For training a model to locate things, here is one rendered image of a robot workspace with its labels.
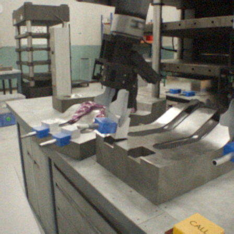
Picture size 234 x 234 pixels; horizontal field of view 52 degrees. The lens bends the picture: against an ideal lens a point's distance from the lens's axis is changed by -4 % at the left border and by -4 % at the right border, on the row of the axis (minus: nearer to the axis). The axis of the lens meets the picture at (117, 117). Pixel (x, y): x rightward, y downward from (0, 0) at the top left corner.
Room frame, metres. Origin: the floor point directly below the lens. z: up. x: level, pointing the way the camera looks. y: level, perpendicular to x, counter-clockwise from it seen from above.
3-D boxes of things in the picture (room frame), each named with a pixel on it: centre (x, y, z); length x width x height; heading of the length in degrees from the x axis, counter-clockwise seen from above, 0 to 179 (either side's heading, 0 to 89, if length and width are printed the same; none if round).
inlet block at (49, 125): (0.76, 0.26, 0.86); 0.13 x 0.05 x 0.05; 140
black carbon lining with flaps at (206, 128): (0.69, -0.20, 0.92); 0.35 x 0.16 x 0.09; 123
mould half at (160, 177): (0.69, -0.22, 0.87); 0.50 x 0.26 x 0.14; 123
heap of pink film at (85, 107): (0.94, 0.04, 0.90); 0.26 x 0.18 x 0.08; 140
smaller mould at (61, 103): (1.35, 0.24, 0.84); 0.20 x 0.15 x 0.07; 123
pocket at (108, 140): (0.62, 0.00, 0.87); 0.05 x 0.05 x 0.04; 33
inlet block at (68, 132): (0.69, 0.17, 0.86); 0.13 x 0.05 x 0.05; 140
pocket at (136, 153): (0.53, -0.06, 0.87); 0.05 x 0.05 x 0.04; 33
